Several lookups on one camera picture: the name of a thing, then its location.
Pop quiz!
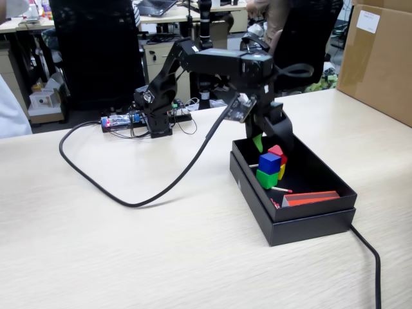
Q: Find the black cardboard box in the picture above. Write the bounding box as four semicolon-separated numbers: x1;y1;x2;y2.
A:
231;131;359;223

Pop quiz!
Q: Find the person in white shirt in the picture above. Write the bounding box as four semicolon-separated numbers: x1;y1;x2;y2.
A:
0;73;33;140

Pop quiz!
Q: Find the green fabric pile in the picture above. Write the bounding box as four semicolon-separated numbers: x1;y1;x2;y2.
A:
304;72;339;94

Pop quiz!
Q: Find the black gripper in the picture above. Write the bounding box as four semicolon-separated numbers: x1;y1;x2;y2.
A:
245;93;295;156

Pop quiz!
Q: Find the controller board with red light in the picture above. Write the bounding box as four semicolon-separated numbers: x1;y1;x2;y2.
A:
100;111;144;133

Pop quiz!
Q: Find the thick black jointed pole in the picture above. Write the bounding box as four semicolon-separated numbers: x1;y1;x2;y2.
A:
196;0;215;102

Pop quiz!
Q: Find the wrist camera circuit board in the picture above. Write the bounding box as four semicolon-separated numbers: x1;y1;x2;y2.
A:
224;91;258;124

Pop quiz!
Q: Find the orange matchbox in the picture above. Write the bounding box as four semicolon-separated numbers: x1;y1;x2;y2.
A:
281;190;341;209

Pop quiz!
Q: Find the person in beige trousers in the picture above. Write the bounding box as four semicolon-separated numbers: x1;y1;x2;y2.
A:
246;0;287;59

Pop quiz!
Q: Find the thin black stand rod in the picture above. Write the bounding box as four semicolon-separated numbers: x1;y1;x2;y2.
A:
185;6;194;41

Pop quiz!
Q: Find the black mesh office chair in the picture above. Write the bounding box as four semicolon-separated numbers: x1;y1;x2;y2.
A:
48;0;147;112

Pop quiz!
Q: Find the red wooden cube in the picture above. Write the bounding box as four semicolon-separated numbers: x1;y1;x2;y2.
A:
267;144;288;167

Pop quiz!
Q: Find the thick black camera cable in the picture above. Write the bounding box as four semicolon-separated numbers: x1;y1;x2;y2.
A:
59;95;241;209

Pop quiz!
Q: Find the blue wooden cube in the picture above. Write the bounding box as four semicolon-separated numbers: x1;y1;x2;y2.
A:
258;153;282;174

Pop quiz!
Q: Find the beige office desk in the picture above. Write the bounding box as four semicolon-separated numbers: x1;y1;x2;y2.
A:
138;5;248;33
0;17;55;33

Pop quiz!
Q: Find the circuit board with green terminal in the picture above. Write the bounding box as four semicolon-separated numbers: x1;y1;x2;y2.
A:
172;98;192;118

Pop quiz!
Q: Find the white shipping label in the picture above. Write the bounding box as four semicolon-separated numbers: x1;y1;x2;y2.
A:
356;9;381;33

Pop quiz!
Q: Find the green wooden cube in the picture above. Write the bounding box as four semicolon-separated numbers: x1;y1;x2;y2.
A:
256;169;279;190

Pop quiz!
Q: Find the large brown cardboard box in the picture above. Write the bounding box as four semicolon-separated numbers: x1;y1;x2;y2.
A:
336;0;412;128

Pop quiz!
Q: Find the dark open laptop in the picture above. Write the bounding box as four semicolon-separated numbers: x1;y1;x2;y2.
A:
136;0;178;17

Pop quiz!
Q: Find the black open box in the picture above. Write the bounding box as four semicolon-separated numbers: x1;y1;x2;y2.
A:
229;151;357;247

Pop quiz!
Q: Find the small white carton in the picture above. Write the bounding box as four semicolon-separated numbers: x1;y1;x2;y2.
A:
28;89;64;125

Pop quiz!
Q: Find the black armrest office chair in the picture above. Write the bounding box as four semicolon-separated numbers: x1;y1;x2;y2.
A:
241;0;344;97

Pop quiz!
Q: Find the black power cable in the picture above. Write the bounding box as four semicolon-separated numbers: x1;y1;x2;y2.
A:
349;223;382;309

